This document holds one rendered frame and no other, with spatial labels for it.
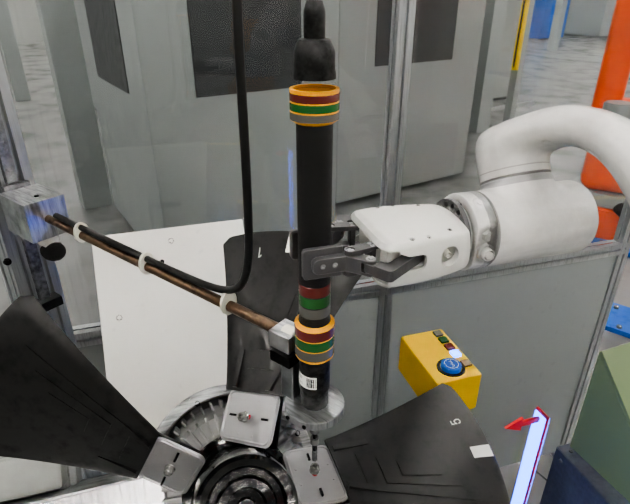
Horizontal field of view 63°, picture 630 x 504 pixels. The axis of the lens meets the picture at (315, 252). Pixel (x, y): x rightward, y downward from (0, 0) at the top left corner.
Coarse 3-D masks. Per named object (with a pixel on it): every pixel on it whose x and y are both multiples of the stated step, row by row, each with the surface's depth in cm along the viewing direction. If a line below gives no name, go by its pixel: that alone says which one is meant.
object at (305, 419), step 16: (288, 320) 60; (272, 336) 58; (288, 336) 57; (272, 352) 58; (288, 352) 57; (288, 368) 58; (288, 384) 60; (288, 400) 60; (336, 400) 60; (288, 416) 58; (304, 416) 58; (320, 416) 58; (336, 416) 58
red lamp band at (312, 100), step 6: (294, 96) 43; (300, 96) 42; (306, 96) 42; (312, 96) 42; (318, 96) 42; (324, 96) 42; (330, 96) 43; (336, 96) 43; (294, 102) 43; (300, 102) 43; (306, 102) 42; (312, 102) 42; (318, 102) 42; (324, 102) 43; (330, 102) 43
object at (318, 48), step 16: (320, 0) 40; (304, 16) 41; (320, 16) 41; (304, 32) 42; (320, 32) 41; (304, 48) 41; (320, 48) 41; (304, 64) 42; (320, 64) 42; (304, 80) 42; (320, 80) 42; (304, 368) 56; (320, 368) 56; (304, 384) 57; (320, 384) 57; (304, 400) 59; (320, 400) 58
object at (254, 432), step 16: (240, 400) 68; (256, 400) 66; (272, 400) 64; (224, 416) 68; (256, 416) 65; (272, 416) 64; (224, 432) 67; (240, 432) 65; (256, 432) 64; (272, 432) 63
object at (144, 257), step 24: (240, 0) 45; (240, 24) 46; (240, 48) 47; (240, 72) 48; (240, 96) 49; (240, 120) 50; (240, 144) 51; (144, 264) 72; (216, 288) 63; (240, 288) 61
